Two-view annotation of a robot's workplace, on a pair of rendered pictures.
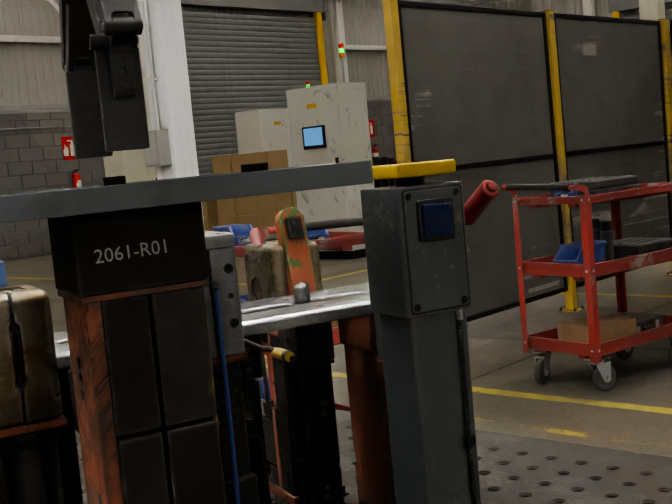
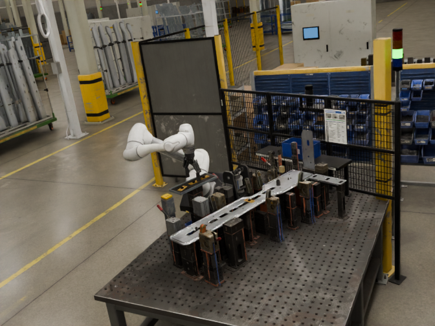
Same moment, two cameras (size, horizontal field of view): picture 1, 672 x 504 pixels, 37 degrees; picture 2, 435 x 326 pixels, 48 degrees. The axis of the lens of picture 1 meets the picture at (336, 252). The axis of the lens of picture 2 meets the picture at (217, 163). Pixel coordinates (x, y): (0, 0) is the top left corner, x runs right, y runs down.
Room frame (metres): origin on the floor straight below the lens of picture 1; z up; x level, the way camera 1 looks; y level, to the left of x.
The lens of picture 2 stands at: (4.08, -0.50, 2.49)
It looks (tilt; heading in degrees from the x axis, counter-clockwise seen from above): 20 degrees down; 165
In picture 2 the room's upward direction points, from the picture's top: 8 degrees counter-clockwise
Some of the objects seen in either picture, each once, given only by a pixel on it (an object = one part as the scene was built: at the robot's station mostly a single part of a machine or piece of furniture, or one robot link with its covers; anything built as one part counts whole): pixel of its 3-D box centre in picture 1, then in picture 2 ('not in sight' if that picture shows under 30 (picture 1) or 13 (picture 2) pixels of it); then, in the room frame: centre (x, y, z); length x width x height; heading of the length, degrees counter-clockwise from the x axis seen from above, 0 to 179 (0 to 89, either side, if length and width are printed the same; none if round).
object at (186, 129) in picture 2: not in sight; (185, 134); (0.77, 0.15, 1.54); 0.13 x 0.11 x 0.16; 133
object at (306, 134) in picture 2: not in sight; (307, 149); (0.64, 1.17, 1.17); 0.12 x 0.01 x 0.34; 27
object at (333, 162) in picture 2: not in sight; (300, 156); (0.37, 1.23, 1.01); 0.90 x 0.22 x 0.03; 27
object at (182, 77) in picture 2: not in sight; (187, 117); (-1.92, 0.74, 1.00); 1.34 x 0.14 x 2.00; 47
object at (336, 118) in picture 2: not in sight; (336, 126); (0.58, 1.47, 1.30); 0.23 x 0.02 x 0.31; 27
